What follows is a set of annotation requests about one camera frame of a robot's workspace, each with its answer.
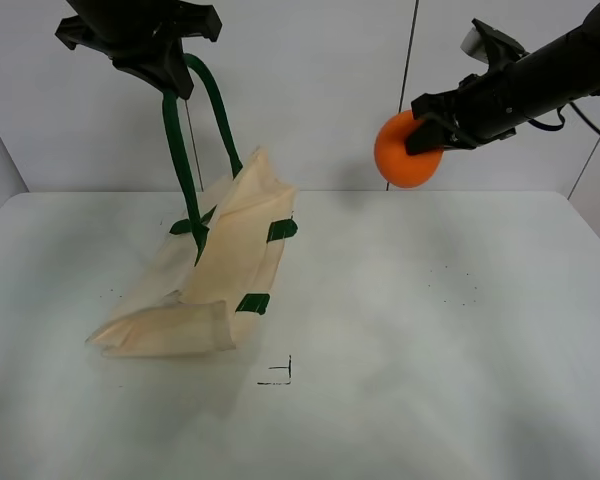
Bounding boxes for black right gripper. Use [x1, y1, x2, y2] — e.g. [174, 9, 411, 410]
[404, 52, 533, 155]

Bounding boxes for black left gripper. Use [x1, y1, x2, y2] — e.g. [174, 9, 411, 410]
[55, 0, 222, 100]

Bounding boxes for orange fruit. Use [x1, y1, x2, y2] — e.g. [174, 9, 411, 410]
[374, 110, 443, 188]

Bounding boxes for white linen bag green handles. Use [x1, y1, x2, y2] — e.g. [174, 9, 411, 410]
[87, 54, 298, 357]

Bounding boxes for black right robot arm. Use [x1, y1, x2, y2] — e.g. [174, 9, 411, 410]
[404, 3, 600, 155]

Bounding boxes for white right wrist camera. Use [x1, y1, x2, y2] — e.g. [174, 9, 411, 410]
[461, 19, 528, 69]

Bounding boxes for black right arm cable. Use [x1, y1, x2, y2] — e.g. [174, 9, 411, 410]
[529, 97, 600, 151]

